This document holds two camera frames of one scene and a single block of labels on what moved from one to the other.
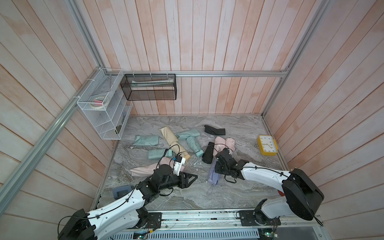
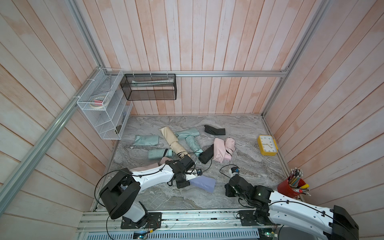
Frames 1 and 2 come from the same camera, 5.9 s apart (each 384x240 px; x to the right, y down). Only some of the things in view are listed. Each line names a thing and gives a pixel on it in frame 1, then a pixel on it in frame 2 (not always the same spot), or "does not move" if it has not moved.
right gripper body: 218,169 to 230,191
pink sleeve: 146,171 does not move
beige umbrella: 178,150 does not move
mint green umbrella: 159,153 does not move
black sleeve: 214,131 does not move
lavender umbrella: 214,177 to 206,183
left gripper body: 174,181 to 182,182
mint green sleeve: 146,140 does not move
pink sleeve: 220,144 does not move
